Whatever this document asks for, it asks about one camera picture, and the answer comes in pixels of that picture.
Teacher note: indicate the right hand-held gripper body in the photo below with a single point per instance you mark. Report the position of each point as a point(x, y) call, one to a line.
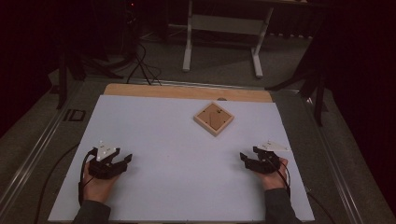
point(264, 165)

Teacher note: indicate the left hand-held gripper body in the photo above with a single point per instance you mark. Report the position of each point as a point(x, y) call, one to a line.
point(104, 169)

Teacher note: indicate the square wooden box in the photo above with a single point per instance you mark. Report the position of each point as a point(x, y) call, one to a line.
point(214, 118)

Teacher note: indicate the person's right hand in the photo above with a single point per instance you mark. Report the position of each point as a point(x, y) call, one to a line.
point(272, 180)

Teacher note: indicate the person's left hand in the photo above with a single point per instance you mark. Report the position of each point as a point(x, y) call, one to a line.
point(99, 189)

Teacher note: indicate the black tripod stand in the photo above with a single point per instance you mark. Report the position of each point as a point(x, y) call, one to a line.
point(319, 93)

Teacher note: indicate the aluminium floor rail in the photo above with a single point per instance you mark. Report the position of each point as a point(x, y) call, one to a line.
point(337, 174)
point(218, 84)
point(34, 155)

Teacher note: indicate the white metal desk frame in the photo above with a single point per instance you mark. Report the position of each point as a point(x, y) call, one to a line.
point(224, 25)

